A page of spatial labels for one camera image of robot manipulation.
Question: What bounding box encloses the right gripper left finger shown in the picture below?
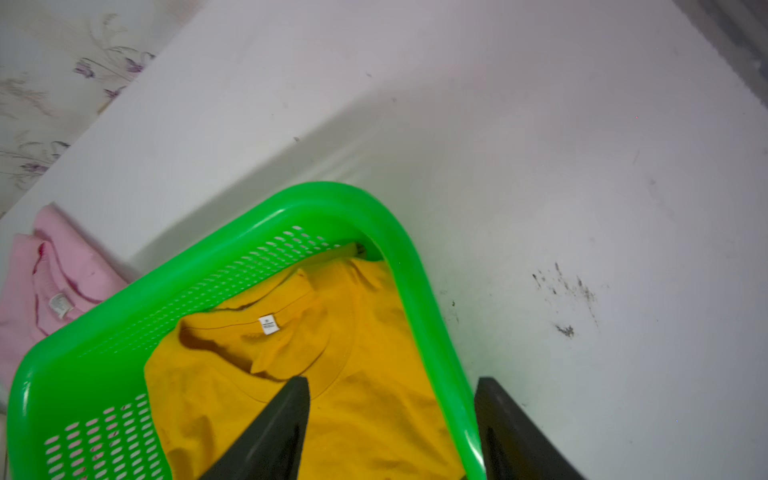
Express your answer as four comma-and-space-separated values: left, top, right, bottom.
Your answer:
201, 377, 310, 480

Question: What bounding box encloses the yellow t-shirt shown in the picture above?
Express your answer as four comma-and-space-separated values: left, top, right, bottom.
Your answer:
144, 243, 465, 479

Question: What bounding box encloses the green plastic basket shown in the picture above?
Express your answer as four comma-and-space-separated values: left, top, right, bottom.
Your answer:
7, 182, 486, 479

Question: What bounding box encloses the pink folded t-shirt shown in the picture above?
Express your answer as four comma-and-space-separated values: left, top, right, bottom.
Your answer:
1, 204, 128, 413

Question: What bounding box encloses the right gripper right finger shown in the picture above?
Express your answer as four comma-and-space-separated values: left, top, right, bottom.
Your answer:
474, 377, 584, 480

